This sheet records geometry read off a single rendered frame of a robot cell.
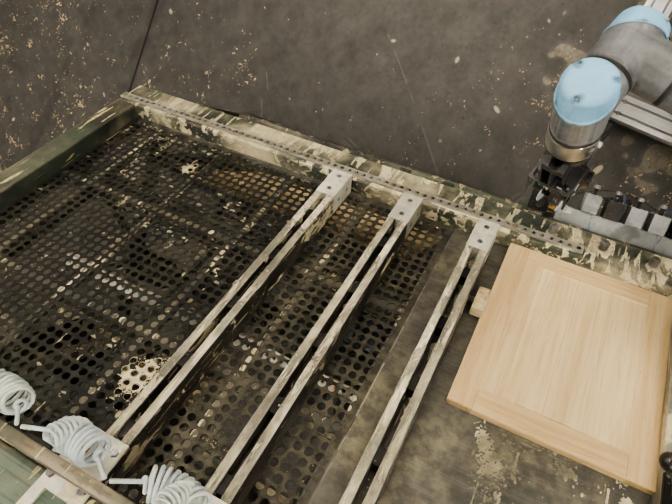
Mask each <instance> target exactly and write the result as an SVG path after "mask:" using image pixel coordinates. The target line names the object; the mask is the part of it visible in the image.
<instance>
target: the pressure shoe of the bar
mask: <svg viewBox="0 0 672 504"><path fill-rule="evenodd" d="M490 292H491V290H489V289H486V288H484V287H481V286H480V287H479V290H478V292H477V294H476V297H475V299H474V301H473V303H472V306H471V308H470V311H469V314H471V315H473V316H476V317H478V318H480V316H481V314H482V312H483V309H484V307H485V304H486V302H487V299H488V297H489V295H490Z"/></svg>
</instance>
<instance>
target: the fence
mask: <svg viewBox="0 0 672 504"><path fill-rule="evenodd" d="M666 451H672V322H671V333H670V344H669V355H668V366H667V377H666V387H665V398H664V409H663V420H662V431H661V442H660V453H659V456H660V455H661V454H662V453H663V452H666ZM664 472H665V470H663V469H662V468H661V466H660V464H658V475H657V486H656V493H654V494H653V495H652V503H651V504H660V500H661V489H662V477H663V473H664Z"/></svg>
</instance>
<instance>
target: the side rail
mask: <svg viewBox="0 0 672 504"><path fill-rule="evenodd" d="M135 118H137V114H136V111H135V105H133V104H131V103H128V102H125V101H122V100H119V99H118V100H116V101H114V102H113V103H111V104H110V105H108V106H106V107H105V108H103V109H102V110H100V111H98V112H97V113H95V114H94V115H92V116H91V117H89V118H87V119H86V120H84V121H83V122H81V123H79V124H78V125H76V126H75V127H73V128H71V129H70V130H68V131H67V132H65V133H63V134H62V135H60V136H59V137H57V138H55V139H54V140H52V141H51V142H49V143H47V144H46V145H44V146H43V147H41V148H39V149H38V150H36V151H35V152H33V153H31V154H30V155H28V156H27V157H25V158H23V159H22V160H20V161H19V162H17V163H15V164H14V165H12V166H11V167H9V168H7V169H6V170H4V171H3V172H1V173H0V210H1V209H2V208H4V207H5V206H7V205H8V204H10V203H11V202H13V201H14V200H16V199H17V198H19V197H20V196H22V195H23V194H25V193H26V192H28V191H29V190H30V189H32V188H33V187H35V186H36V185H38V184H39V183H41V182H42V181H44V180H45V179H47V178H48V177H50V176H51V175H53V174H54V173H56V172H57V171H59V170H60V169H62V168H63V167H64V166H66V165H67V164H69V163H70V162H72V161H73V160H75V159H76V158H78V157H79V156H81V155H82V154H84V153H85V152H87V151H88V150H90V149H91V148H93V147H94V146H95V145H97V144H98V143H100V142H101V141H103V140H104V139H106V138H107V137H109V136H110V135H112V134H113V133H115V132H116V131H118V130H119V129H121V128H122V127H124V126H125V125H127V124H128V123H129V122H131V121H132V120H134V119H135Z"/></svg>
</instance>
